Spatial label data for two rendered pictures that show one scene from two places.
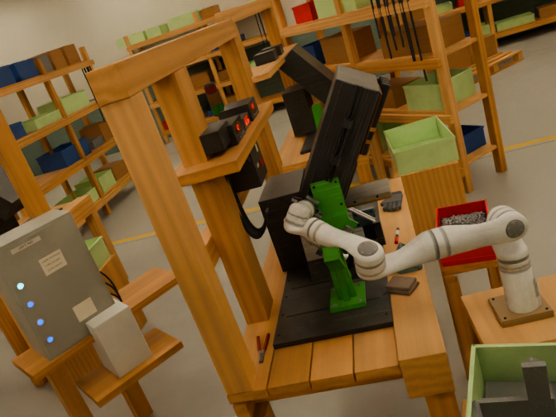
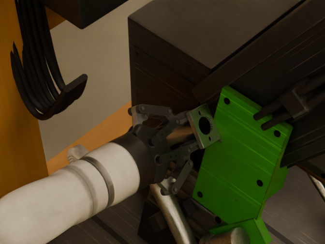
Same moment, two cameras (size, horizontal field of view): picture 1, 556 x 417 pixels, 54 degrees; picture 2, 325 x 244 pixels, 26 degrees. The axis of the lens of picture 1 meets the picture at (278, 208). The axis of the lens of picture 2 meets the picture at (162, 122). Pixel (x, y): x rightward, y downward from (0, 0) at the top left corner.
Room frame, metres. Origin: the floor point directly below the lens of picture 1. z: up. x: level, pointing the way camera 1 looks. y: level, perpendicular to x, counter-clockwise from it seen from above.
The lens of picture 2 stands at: (1.39, -0.42, 1.96)
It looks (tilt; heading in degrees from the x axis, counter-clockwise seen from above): 48 degrees down; 30
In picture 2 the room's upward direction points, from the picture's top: straight up
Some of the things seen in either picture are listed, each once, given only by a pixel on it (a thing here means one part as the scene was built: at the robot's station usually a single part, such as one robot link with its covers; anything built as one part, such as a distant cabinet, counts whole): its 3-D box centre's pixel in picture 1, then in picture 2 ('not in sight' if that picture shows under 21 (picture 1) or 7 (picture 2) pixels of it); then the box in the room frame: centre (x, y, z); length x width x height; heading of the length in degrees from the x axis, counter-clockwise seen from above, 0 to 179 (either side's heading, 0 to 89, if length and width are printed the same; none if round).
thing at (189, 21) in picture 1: (211, 69); not in sight; (11.09, 0.33, 1.12); 3.22 x 0.55 x 2.23; 74
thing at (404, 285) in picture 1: (401, 285); not in sight; (1.70, -0.33, 0.91); 0.10 x 0.08 x 0.03; 44
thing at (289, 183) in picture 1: (294, 218); (223, 73); (2.25, -0.05, 1.07); 0.30 x 0.18 x 0.34; 166
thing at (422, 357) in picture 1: (404, 256); not in sight; (2.05, -0.43, 0.82); 1.50 x 0.14 x 0.15; 166
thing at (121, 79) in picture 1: (186, 48); not in sight; (2.19, 0.13, 1.89); 1.50 x 0.09 x 0.09; 166
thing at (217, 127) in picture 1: (216, 137); not in sight; (1.89, 0.12, 1.59); 0.15 x 0.07 x 0.07; 166
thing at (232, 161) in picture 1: (229, 137); not in sight; (2.18, 0.09, 1.52); 0.90 x 0.25 x 0.04; 166
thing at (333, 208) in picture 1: (331, 203); (252, 152); (2.03, -0.21, 1.17); 0.13 x 0.12 x 0.20; 166
